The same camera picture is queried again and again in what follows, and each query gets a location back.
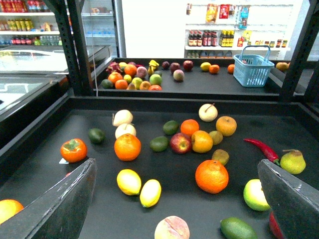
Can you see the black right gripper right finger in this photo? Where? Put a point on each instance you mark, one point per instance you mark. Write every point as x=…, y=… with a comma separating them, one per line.
x=294, y=202

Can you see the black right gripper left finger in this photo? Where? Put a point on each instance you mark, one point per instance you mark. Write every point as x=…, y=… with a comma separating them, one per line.
x=60, y=212

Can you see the yellow lemon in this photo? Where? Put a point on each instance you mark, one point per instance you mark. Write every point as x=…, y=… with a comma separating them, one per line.
x=129, y=182
x=150, y=193

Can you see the black near shelf tray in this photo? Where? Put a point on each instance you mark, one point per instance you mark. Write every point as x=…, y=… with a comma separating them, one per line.
x=31, y=166

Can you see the black shelf tray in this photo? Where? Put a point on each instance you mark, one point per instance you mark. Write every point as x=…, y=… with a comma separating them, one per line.
x=31, y=166
x=202, y=85

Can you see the blue basket far shelf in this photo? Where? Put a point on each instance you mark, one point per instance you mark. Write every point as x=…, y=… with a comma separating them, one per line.
x=252, y=70

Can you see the black far shelf tray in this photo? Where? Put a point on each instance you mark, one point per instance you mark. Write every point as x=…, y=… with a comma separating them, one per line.
x=202, y=85

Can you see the red fruit front right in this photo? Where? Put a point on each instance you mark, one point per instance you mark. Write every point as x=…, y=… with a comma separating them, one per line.
x=274, y=227

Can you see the green apple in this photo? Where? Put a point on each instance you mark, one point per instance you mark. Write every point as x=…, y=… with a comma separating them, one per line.
x=254, y=196

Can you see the green yellow pear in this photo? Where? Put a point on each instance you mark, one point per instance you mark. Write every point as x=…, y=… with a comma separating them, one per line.
x=293, y=161

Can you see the orange yellow mango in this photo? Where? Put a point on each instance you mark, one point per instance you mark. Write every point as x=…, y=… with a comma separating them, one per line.
x=8, y=208

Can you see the white price tag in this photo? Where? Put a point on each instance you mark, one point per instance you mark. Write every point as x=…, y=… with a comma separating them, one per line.
x=63, y=161

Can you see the red chili pepper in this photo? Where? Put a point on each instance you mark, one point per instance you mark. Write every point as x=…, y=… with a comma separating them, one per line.
x=269, y=153

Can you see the orange persimmon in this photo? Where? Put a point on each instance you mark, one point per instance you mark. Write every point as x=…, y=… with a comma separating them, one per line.
x=74, y=150

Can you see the green avocado front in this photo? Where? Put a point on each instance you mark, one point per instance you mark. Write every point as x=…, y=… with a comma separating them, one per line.
x=235, y=228

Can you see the dark green avocado left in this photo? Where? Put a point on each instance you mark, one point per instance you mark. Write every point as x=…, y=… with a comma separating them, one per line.
x=96, y=135

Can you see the large orange front right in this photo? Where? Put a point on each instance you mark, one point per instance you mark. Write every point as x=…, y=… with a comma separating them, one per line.
x=211, y=176

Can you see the large orange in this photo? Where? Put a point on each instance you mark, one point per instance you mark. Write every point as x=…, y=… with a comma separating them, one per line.
x=211, y=176
x=127, y=147

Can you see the brown kiwi lower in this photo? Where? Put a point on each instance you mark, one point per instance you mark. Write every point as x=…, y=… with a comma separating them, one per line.
x=221, y=155

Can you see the brown kiwi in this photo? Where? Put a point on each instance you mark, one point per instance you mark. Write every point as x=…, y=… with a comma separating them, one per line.
x=221, y=155
x=216, y=136

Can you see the large orange centre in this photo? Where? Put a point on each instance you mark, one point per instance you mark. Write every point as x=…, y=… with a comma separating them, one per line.
x=127, y=147

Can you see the brown kiwi upper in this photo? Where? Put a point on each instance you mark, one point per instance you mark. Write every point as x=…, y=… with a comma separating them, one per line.
x=216, y=136

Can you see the yellow orange apple back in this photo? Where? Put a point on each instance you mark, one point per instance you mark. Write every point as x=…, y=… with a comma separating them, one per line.
x=226, y=125

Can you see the yellow orange apple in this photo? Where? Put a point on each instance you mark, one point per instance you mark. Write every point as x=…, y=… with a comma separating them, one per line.
x=202, y=142
x=226, y=125

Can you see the white pear lower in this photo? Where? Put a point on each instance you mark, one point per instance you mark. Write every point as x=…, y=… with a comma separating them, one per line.
x=125, y=128

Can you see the yellow orange apple front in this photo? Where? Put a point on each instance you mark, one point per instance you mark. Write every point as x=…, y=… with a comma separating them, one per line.
x=202, y=142

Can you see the pink peach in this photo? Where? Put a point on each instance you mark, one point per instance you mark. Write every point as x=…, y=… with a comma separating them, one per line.
x=172, y=227

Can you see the green lime lower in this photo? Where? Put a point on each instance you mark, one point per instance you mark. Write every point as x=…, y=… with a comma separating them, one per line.
x=159, y=144

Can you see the green lime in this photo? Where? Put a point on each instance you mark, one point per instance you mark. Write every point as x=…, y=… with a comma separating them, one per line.
x=170, y=127
x=159, y=144

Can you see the white round pear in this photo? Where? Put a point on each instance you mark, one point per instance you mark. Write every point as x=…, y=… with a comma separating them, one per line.
x=208, y=112

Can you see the red apple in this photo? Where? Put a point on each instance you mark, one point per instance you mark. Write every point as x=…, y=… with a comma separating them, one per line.
x=180, y=143

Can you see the small orange tangerine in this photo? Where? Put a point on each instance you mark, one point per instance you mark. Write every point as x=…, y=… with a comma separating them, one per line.
x=189, y=127

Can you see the green lime upper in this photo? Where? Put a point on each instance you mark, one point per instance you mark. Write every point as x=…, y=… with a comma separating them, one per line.
x=170, y=127

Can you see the black shelf post right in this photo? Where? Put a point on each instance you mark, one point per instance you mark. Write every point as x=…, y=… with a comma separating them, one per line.
x=299, y=60

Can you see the black shelf post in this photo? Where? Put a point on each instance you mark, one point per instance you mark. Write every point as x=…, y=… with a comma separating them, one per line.
x=69, y=20
x=299, y=60

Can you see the black shelf post left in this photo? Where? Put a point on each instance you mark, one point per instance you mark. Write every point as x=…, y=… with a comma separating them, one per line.
x=69, y=20

